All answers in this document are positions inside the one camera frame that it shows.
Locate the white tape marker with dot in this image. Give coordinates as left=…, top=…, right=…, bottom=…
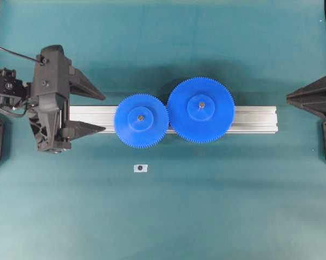
left=133, top=164, right=148, bottom=173

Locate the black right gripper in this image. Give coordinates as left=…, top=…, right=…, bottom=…
left=286, top=76, right=326, bottom=157

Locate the large blue gear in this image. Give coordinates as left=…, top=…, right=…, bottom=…
left=167, top=77, right=235, bottom=144

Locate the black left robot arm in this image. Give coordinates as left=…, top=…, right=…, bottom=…
left=0, top=65, right=105, bottom=154

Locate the small blue gear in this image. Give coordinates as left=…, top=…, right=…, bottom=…
left=114, top=94, right=169, bottom=148

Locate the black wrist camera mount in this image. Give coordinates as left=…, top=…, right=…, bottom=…
left=31, top=45, right=71, bottom=99

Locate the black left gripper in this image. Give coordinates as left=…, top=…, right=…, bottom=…
left=27, top=65, right=106, bottom=154

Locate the aluminium extrusion rail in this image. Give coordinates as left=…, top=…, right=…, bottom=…
left=69, top=106, right=278, bottom=134

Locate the black camera cable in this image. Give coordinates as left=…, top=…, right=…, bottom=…
left=0, top=44, right=47, bottom=64

